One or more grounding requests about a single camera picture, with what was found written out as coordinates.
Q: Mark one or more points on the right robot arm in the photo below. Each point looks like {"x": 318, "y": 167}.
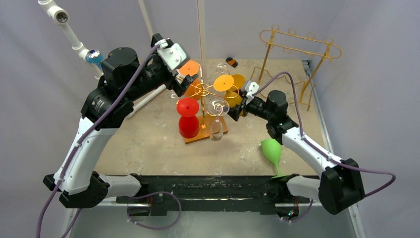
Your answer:
{"x": 339, "y": 184}

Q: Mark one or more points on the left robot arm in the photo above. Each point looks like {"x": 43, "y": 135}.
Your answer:
{"x": 125, "y": 79}

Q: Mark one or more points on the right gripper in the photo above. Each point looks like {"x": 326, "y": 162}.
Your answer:
{"x": 242, "y": 107}

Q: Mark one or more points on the clear round wine glass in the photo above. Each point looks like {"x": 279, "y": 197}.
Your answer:
{"x": 173, "y": 95}

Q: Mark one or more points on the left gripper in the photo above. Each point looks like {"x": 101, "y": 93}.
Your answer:
{"x": 172, "y": 82}

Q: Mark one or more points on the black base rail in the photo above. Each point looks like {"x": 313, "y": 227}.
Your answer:
{"x": 262, "y": 194}

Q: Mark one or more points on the red wine glass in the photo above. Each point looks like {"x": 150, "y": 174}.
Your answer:
{"x": 188, "y": 124}

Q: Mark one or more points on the blue valve on pipe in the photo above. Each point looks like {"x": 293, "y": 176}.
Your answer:
{"x": 95, "y": 57}

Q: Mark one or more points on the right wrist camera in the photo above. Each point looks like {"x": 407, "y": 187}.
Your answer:
{"x": 249, "y": 89}

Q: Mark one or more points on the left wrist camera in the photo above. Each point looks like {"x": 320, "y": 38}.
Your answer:
{"x": 173, "y": 55}

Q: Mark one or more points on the yellow wine glass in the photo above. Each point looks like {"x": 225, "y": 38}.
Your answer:
{"x": 223, "y": 84}
{"x": 239, "y": 81}

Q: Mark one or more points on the white PVC pipe frame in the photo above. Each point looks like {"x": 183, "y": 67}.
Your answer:
{"x": 61, "y": 18}

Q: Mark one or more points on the white pole red stripe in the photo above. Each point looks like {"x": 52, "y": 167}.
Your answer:
{"x": 202, "y": 36}

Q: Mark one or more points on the clear ribbed wine glass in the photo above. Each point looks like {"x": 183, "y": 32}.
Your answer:
{"x": 222, "y": 69}

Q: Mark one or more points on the gold wine glass rack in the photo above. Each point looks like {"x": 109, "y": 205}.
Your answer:
{"x": 206, "y": 93}

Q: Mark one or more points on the gold wire bottle rack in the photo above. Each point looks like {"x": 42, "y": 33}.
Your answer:
{"x": 303, "y": 54}

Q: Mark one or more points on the clear flute glass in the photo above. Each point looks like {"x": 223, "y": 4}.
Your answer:
{"x": 217, "y": 108}

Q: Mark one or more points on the green wine glass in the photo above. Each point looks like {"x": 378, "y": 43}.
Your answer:
{"x": 272, "y": 151}

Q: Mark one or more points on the yellow wine glass back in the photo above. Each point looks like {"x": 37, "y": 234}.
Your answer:
{"x": 239, "y": 81}

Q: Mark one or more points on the yellow wine glass front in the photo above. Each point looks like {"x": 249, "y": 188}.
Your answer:
{"x": 223, "y": 84}

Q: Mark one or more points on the black orange small clip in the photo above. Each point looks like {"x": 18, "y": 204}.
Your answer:
{"x": 232, "y": 62}

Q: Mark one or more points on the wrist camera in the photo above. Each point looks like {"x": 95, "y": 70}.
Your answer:
{"x": 249, "y": 89}
{"x": 173, "y": 55}

